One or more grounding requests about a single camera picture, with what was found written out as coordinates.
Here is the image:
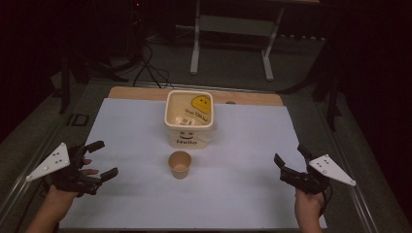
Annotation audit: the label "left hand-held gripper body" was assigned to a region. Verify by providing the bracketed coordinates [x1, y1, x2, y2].
[25, 142, 104, 198]

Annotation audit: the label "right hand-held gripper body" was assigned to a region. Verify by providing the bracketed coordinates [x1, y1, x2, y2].
[280, 154, 358, 195]

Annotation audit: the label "person's left hand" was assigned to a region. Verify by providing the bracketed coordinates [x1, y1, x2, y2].
[48, 158, 100, 212]

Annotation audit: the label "person's right hand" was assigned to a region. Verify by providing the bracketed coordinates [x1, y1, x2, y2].
[293, 187, 326, 225]

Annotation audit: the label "black metal stand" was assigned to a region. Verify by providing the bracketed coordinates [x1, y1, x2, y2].
[277, 61, 344, 132]
[57, 48, 130, 115]

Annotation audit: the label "white table sheet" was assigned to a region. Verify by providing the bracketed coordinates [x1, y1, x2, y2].
[59, 97, 327, 230]

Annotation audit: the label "wooden table board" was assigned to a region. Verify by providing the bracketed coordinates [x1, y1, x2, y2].
[107, 85, 285, 107]

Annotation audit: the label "brown paper cup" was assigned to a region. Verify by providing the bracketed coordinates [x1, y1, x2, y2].
[167, 150, 192, 181]

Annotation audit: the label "cream square bin smiley print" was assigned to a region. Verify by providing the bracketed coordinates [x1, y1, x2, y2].
[163, 89, 218, 150]

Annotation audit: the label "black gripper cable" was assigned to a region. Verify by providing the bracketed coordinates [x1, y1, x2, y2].
[318, 184, 333, 218]

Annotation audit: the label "small black floor frame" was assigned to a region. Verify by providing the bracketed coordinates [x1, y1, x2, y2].
[66, 113, 90, 127]

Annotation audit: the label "black floor cables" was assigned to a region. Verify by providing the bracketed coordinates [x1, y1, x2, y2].
[131, 41, 175, 89]

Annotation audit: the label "white metal stand frame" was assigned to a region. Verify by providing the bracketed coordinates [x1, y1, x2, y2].
[189, 0, 287, 83]

